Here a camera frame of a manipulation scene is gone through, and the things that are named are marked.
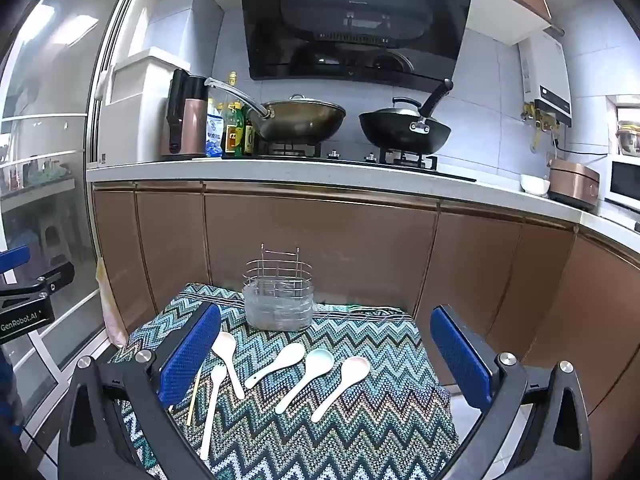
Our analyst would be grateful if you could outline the blue and white seasoning packet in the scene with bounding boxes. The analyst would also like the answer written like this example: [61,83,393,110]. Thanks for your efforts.
[206,105,226,157]

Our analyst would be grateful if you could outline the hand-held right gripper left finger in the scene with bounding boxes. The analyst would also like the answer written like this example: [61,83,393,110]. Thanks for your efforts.
[57,301,223,480]

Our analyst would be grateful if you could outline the small white spoon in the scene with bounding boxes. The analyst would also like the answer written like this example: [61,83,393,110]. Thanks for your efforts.
[200,364,228,462]

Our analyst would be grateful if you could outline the dark sauce bottle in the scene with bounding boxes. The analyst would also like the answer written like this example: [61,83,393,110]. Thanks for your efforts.
[243,107,257,156]

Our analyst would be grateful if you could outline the white water heater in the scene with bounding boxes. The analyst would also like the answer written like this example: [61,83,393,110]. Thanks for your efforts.
[517,30,573,128]

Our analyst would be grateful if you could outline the cream white spoon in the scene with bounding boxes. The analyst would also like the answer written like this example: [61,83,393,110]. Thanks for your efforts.
[310,356,371,423]

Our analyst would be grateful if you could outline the black range hood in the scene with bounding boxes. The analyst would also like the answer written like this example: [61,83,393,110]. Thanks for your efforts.
[239,0,476,92]

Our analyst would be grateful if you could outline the wire and clear plastic utensil holder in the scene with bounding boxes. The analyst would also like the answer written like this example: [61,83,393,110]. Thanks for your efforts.
[243,243,316,332]

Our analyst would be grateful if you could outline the yellow label oil bottle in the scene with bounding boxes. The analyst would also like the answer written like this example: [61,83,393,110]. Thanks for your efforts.
[222,72,246,155]

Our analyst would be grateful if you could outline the bamboo chopstick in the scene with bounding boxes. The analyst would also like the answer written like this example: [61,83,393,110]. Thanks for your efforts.
[186,365,203,427]

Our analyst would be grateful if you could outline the steel pot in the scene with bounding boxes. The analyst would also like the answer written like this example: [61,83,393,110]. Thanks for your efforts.
[616,120,640,156]

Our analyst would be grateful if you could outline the zigzag knitted cloth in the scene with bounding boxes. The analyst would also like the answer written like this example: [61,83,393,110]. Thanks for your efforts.
[107,282,461,480]

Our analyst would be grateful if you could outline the white microwave oven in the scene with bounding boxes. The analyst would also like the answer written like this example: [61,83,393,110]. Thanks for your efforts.
[602,155,640,233]

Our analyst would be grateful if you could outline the brown base cabinet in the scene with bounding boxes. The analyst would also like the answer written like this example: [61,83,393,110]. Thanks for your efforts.
[92,182,640,461]

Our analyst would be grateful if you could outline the white ceramic spoon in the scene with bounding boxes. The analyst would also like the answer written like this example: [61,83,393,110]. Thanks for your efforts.
[244,343,305,389]

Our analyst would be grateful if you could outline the beige ceramic spoon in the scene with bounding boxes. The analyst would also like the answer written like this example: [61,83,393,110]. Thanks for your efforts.
[211,331,246,401]

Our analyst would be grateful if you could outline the beige plastic bag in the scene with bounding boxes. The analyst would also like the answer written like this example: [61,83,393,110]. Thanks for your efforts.
[97,260,128,348]

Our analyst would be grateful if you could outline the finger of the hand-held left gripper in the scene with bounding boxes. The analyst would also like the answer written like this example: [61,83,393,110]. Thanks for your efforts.
[0,245,31,281]
[0,261,76,313]

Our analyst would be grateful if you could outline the glass wok lid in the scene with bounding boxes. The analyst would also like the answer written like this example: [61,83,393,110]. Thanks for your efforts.
[261,93,346,111]

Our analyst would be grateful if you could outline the black power cable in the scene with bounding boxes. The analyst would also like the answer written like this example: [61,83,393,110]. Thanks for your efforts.
[550,135,611,157]

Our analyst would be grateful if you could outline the light blue ceramic spoon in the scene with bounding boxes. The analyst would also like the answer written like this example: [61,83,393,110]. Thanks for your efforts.
[274,348,335,415]

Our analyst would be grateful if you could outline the black wok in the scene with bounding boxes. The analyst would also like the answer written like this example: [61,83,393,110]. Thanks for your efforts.
[358,79,455,156]

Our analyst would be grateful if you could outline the glass sliding door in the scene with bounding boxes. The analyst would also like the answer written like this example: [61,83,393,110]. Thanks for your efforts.
[0,0,151,411]

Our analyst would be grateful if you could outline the black gas stove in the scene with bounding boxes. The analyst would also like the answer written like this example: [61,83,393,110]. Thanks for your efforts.
[255,142,478,183]

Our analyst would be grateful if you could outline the steel wok with lid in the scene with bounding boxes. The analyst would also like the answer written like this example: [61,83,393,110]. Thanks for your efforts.
[204,77,347,144]

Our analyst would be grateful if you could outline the rose gold rice cooker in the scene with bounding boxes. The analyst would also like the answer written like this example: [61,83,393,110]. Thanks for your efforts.
[547,158,601,211]

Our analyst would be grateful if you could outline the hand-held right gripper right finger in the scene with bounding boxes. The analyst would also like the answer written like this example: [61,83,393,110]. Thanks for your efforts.
[429,304,600,480]

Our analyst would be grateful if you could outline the rose gold electric kettle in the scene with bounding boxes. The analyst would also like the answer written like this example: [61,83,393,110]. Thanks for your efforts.
[160,69,210,161]

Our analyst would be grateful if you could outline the white bowl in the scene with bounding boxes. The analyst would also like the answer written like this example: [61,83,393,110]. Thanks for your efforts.
[520,174,551,197]

